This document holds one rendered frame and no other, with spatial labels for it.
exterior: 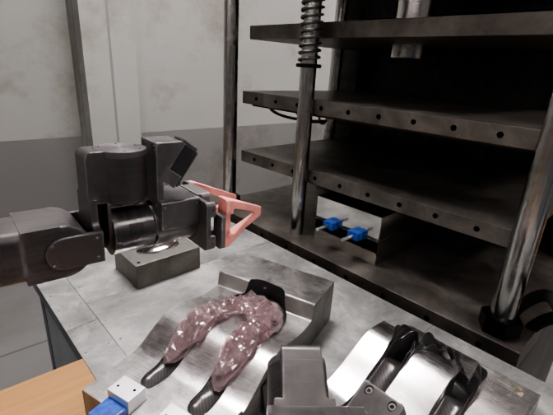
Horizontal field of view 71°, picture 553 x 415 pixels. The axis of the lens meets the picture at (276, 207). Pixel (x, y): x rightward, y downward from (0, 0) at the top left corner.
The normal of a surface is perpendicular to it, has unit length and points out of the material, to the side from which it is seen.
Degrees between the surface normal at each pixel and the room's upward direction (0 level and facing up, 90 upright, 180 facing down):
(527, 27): 90
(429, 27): 90
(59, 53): 90
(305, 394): 21
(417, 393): 28
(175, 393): 0
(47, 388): 0
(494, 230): 90
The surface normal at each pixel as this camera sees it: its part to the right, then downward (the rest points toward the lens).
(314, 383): 0.06, -0.75
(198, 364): -0.18, -0.71
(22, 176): 0.64, 0.29
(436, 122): -0.73, 0.20
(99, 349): 0.05, -0.94
